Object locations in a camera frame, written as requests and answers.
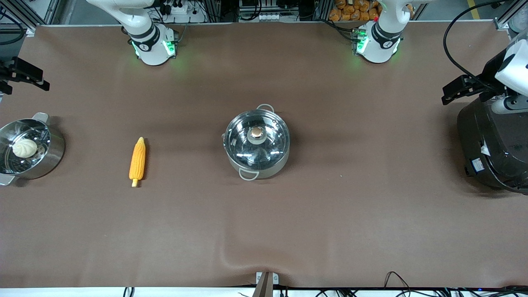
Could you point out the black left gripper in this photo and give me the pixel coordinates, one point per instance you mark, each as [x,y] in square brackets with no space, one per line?
[489,72]

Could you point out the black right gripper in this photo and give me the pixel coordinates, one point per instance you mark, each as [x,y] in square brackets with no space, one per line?
[16,71]

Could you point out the yellow corn cob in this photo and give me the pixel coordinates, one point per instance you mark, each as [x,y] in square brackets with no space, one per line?
[137,161]

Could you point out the glass pot lid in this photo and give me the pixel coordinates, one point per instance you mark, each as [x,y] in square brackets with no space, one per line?
[256,138]

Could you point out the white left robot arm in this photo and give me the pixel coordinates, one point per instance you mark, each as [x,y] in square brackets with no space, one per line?
[377,45]

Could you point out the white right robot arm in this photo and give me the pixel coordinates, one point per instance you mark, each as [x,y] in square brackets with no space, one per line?
[150,45]

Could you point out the steel steamer pot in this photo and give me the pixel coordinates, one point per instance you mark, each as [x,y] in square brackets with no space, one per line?
[51,159]

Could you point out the stainless steel pot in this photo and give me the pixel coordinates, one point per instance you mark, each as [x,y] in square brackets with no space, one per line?
[264,171]

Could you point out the black rice cooker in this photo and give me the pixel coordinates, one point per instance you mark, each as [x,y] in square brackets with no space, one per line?
[495,144]

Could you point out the white steamed bun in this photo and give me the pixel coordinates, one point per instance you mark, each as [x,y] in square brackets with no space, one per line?
[24,148]

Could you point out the bag of orange snacks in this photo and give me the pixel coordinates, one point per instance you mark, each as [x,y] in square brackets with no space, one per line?
[354,10]

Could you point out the power strip with plugs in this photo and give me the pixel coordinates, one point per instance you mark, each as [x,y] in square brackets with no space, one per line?
[175,7]

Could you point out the white power strip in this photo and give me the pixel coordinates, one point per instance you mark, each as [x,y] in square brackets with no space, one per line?
[270,17]

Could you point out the large table mat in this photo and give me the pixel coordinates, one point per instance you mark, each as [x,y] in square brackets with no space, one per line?
[264,231]

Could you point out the aluminium frame profile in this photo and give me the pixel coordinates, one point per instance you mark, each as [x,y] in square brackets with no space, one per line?
[24,12]
[509,16]

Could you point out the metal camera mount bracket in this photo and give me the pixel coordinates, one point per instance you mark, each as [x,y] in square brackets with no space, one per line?
[266,282]

